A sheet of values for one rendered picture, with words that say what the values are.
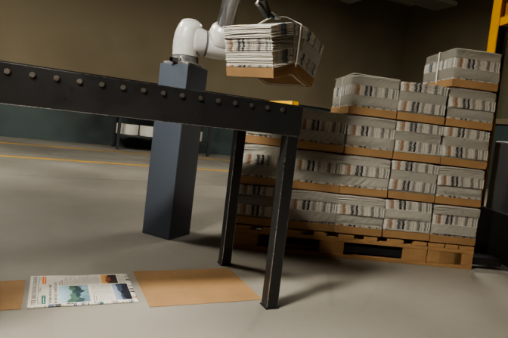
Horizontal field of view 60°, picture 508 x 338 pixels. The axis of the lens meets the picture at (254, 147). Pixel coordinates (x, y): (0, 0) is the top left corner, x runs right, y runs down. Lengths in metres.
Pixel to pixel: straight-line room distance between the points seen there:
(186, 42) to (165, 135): 0.54
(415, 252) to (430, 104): 0.87
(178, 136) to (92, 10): 6.67
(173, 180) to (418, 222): 1.45
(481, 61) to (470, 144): 0.49
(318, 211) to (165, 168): 0.91
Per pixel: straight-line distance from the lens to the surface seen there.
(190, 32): 2.60
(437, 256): 2.89
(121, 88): 1.47
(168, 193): 2.55
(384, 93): 2.64
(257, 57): 1.97
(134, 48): 8.99
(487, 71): 2.93
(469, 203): 2.91
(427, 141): 2.75
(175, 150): 2.51
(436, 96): 2.77
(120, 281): 1.95
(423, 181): 2.76
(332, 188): 2.56
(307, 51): 2.11
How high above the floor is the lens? 0.70
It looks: 3 degrees down
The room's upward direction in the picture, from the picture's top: 7 degrees clockwise
